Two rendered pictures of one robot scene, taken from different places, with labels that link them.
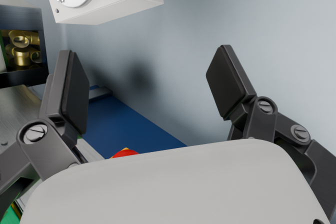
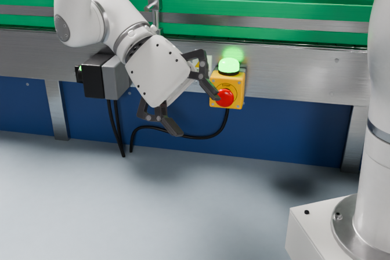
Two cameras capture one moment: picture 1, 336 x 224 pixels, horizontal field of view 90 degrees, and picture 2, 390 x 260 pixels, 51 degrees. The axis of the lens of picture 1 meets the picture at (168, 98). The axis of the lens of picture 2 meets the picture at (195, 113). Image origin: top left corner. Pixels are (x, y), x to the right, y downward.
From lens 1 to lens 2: 64 cm
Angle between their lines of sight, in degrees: 45
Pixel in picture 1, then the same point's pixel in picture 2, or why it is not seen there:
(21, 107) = not seen: hidden behind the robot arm
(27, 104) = not seen: hidden behind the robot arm
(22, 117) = (360, 82)
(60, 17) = not seen: outside the picture
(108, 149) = (275, 107)
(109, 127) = (296, 126)
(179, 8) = (263, 244)
